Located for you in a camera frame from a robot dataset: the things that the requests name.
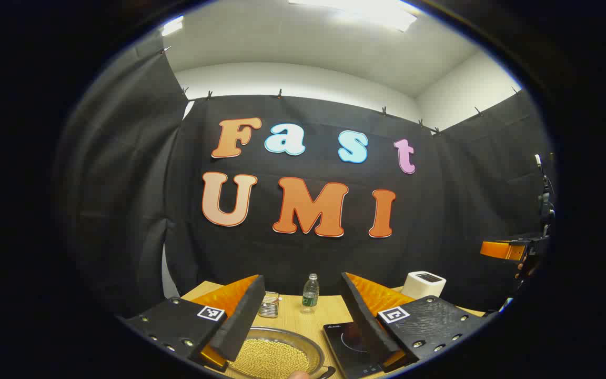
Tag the white toaster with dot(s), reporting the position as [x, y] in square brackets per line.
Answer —
[423, 287]

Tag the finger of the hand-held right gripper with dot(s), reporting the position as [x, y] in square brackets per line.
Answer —
[503, 249]

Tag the pile of yellow soybeans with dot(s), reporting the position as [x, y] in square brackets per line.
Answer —
[271, 360]

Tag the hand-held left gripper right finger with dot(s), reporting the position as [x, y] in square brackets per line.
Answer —
[366, 321]

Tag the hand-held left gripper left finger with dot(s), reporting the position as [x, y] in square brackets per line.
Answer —
[242, 321]

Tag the black induction cooktop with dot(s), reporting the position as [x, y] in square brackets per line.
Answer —
[347, 342]

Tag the black backdrop cloth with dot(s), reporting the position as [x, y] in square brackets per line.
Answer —
[440, 210]

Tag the ceiling light panel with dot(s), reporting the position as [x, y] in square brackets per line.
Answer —
[172, 25]
[361, 13]

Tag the clear plastic water bottle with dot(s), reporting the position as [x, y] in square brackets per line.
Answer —
[310, 295]

